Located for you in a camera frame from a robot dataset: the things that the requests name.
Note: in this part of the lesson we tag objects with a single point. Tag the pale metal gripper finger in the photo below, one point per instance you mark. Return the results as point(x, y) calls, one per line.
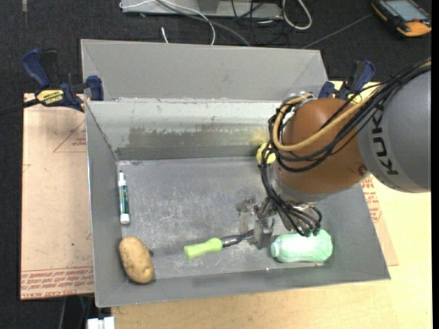
point(245, 219)
point(262, 234)

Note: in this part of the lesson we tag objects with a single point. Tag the green plastic bottle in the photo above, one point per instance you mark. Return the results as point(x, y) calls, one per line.
point(303, 249)

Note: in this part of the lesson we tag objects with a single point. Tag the grey metal bin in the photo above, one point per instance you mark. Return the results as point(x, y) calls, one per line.
point(192, 197)

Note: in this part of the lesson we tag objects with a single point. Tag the yellow round object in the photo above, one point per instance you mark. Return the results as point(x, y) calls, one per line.
point(263, 153)

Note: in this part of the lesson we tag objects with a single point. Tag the brown potato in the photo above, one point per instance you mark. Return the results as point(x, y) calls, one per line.
point(136, 260)

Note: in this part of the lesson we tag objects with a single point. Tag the white and green marker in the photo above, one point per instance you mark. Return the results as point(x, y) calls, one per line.
point(123, 197)

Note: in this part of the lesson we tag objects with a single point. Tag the brown cardboard board red print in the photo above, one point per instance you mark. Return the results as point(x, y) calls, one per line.
point(55, 190)

